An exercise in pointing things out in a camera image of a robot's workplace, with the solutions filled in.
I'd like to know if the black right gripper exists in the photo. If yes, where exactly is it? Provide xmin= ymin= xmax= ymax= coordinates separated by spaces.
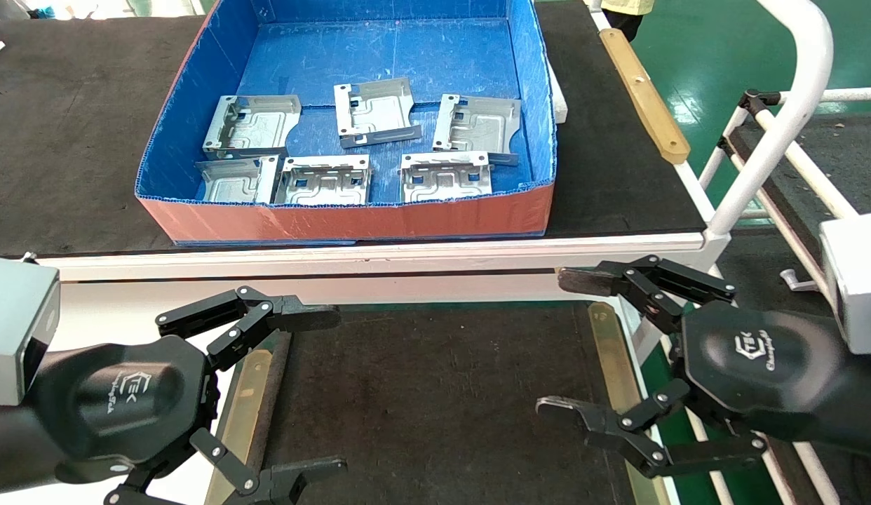
xmin=536 ymin=255 xmax=871 ymax=479

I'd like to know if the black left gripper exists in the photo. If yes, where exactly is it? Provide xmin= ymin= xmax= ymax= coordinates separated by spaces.
xmin=0 ymin=285 xmax=349 ymax=505

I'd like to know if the silver stamped metal bracket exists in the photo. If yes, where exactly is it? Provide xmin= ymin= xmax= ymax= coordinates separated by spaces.
xmin=399 ymin=151 xmax=494 ymax=204
xmin=334 ymin=77 xmax=423 ymax=149
xmin=202 ymin=95 xmax=302 ymax=160
xmin=273 ymin=155 xmax=373 ymax=206
xmin=432 ymin=93 xmax=522 ymax=166
xmin=195 ymin=155 xmax=281 ymax=206

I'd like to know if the blue corrugated plastic box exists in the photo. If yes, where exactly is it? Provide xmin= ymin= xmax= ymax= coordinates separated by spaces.
xmin=134 ymin=0 xmax=559 ymax=246

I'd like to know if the brass edge strip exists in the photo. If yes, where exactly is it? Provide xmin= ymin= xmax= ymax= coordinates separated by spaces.
xmin=588 ymin=302 xmax=671 ymax=505
xmin=204 ymin=347 xmax=275 ymax=505

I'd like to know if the dark brown edge strip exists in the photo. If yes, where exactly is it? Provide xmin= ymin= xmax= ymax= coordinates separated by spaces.
xmin=236 ymin=331 xmax=296 ymax=505

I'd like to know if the black lower table mat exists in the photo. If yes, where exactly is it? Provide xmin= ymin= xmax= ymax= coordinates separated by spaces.
xmin=253 ymin=302 xmax=636 ymax=505

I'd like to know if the tan wooden edge strip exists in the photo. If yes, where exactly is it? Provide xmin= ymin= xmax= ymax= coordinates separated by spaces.
xmin=600 ymin=28 xmax=691 ymax=166

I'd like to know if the white foam block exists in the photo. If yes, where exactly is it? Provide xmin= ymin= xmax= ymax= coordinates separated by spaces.
xmin=544 ymin=63 xmax=569 ymax=125

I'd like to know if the thin white tube rack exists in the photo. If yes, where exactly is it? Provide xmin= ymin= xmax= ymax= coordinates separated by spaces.
xmin=698 ymin=88 xmax=871 ymax=505

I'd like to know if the person in yellow top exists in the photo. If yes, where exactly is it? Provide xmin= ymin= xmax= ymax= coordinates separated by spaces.
xmin=590 ymin=0 xmax=657 ymax=43

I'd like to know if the large black table mat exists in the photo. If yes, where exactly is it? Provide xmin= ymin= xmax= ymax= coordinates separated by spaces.
xmin=0 ymin=0 xmax=708 ymax=257

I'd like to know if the white upper table frame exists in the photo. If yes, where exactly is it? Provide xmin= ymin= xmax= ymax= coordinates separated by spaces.
xmin=29 ymin=0 xmax=732 ymax=309

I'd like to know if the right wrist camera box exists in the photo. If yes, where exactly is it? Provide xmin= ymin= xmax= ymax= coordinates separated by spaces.
xmin=819 ymin=210 xmax=871 ymax=355

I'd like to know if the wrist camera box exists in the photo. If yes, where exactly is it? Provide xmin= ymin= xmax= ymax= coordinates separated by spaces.
xmin=819 ymin=210 xmax=871 ymax=355
xmin=0 ymin=256 xmax=61 ymax=408

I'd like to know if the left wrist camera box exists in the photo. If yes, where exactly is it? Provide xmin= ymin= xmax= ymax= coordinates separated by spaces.
xmin=0 ymin=256 xmax=61 ymax=408

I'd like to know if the thick white tube handle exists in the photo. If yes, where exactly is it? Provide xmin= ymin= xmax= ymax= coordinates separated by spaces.
xmin=705 ymin=0 xmax=836 ymax=239

